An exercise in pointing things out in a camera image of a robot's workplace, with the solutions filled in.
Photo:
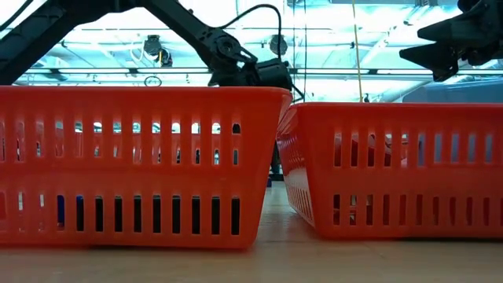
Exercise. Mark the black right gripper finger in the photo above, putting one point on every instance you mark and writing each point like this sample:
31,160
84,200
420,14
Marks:
448,29
436,59

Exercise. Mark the light blue plug charger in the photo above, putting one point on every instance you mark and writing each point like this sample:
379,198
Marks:
438,147

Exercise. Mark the red box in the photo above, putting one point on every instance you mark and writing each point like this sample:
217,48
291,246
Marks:
354,149

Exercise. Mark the red slotted plastic basket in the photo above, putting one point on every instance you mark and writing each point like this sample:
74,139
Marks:
137,177
393,181

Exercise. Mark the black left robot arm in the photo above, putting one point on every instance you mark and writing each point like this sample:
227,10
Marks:
188,23

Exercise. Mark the black round ceiling fixture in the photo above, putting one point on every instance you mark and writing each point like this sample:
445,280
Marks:
274,45
153,46

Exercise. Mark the dark blue box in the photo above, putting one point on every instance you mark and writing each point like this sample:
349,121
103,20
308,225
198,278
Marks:
269,182

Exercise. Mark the black aluminium table frame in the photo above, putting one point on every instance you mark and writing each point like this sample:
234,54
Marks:
276,177

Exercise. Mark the black ceiling rail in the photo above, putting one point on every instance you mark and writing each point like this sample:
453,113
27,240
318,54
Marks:
118,71

